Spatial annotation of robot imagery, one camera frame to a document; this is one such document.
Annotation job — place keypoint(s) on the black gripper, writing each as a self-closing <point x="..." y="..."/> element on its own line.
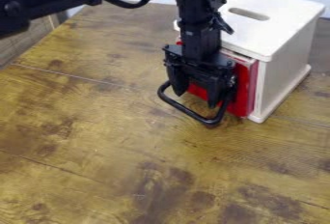
<point x="194" y="62"/>

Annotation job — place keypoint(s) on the black metal drawer handle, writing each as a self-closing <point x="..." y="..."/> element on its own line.
<point x="206" y="121"/>

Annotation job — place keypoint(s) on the red wooden drawer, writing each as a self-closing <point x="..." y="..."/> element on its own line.
<point x="246" y="70"/>

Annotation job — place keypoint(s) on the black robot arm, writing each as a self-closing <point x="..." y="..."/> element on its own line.
<point x="196" y="13"/>

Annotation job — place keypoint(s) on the white wooden cabinet box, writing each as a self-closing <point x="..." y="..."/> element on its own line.
<point x="274" y="32"/>

